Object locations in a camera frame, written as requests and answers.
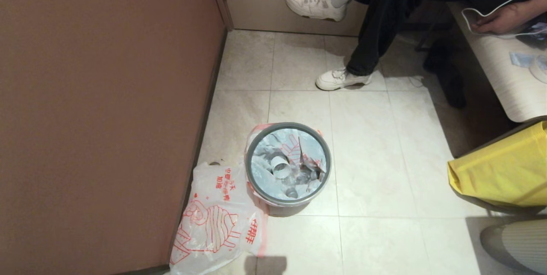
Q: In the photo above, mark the clear round plastic lid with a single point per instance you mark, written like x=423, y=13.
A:
x=540, y=70

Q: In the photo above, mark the empty white red-printed plastic bag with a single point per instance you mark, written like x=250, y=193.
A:
x=205, y=223

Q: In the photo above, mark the white paper cup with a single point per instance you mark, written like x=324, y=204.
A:
x=280, y=166

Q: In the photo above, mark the black round trash bin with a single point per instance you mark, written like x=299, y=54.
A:
x=286, y=210

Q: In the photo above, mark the white garbage bag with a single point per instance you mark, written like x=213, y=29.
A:
x=273, y=142

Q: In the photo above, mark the yellow fabric bag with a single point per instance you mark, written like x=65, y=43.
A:
x=504, y=172

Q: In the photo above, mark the black trousers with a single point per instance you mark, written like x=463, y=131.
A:
x=384, y=10

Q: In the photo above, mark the clear plastic wrapper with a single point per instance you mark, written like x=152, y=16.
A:
x=521, y=59

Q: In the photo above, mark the bare person forearm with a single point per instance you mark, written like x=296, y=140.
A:
x=539, y=10

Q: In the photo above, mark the black slippers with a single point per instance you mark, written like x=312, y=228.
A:
x=448, y=83

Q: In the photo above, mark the bare person hand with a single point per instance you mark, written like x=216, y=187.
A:
x=504, y=21

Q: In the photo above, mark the thin dark metal rod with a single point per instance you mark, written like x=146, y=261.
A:
x=427, y=31

